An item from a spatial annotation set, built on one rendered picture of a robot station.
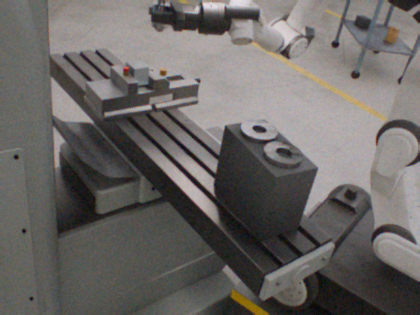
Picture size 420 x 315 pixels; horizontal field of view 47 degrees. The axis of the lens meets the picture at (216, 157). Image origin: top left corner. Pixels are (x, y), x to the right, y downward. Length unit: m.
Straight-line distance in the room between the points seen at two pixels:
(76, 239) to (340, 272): 0.83
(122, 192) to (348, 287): 0.76
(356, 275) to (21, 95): 1.14
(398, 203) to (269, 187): 0.63
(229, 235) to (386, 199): 0.63
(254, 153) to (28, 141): 0.49
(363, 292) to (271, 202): 0.64
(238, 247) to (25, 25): 0.64
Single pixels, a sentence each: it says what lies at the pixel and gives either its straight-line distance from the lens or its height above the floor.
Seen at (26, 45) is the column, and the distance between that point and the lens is 1.03.
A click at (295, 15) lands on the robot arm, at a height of 1.23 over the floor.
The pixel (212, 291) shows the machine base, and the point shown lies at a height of 0.20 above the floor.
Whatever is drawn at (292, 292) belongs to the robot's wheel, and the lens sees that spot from 1.65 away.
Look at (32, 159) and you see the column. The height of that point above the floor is 1.01.
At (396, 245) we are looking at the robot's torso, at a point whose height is 0.72.
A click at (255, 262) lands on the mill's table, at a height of 0.91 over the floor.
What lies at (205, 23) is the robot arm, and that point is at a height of 1.24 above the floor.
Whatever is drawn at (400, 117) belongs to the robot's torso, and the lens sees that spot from 1.46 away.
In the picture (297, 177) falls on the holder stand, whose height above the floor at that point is 1.08.
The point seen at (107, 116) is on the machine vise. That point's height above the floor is 0.92.
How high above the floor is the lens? 1.67
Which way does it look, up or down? 34 degrees down
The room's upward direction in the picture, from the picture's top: 11 degrees clockwise
